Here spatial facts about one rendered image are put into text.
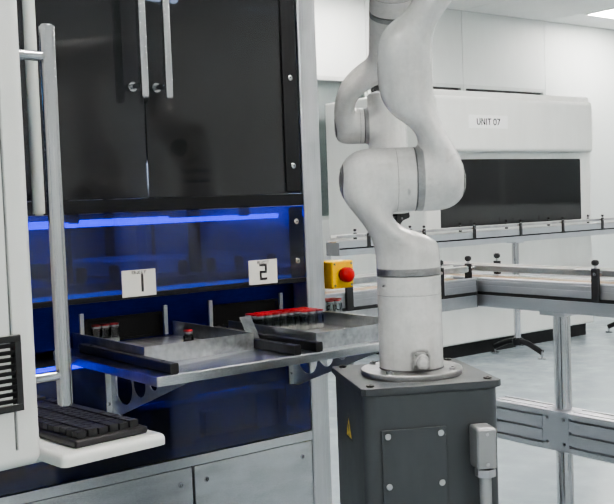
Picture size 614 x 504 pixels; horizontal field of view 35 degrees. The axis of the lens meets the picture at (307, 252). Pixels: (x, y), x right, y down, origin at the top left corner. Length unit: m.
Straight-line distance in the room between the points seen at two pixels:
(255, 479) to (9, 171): 1.21
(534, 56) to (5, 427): 9.26
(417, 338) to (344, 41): 6.99
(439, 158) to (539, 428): 1.43
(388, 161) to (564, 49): 9.11
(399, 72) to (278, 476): 1.16
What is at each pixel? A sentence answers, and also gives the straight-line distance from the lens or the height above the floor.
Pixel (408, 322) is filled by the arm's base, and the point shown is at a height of 0.96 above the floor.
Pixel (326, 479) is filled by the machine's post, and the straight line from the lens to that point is 2.61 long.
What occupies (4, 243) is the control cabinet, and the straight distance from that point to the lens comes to 1.53.
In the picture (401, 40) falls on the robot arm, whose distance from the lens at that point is 1.77.
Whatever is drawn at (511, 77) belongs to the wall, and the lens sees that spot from 10.16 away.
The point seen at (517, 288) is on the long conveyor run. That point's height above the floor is 0.91.
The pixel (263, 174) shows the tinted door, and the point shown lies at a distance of 2.43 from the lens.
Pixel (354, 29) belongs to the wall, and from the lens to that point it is 8.77.
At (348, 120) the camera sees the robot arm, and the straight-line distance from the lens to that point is 2.09.
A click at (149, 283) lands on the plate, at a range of 2.25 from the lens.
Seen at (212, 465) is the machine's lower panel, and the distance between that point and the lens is 2.40.
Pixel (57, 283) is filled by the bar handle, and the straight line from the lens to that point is 1.58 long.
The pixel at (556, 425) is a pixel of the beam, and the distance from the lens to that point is 3.00.
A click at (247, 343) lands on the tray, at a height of 0.89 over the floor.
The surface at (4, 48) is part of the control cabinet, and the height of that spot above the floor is 1.43.
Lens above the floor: 1.19
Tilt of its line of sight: 3 degrees down
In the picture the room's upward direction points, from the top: 2 degrees counter-clockwise
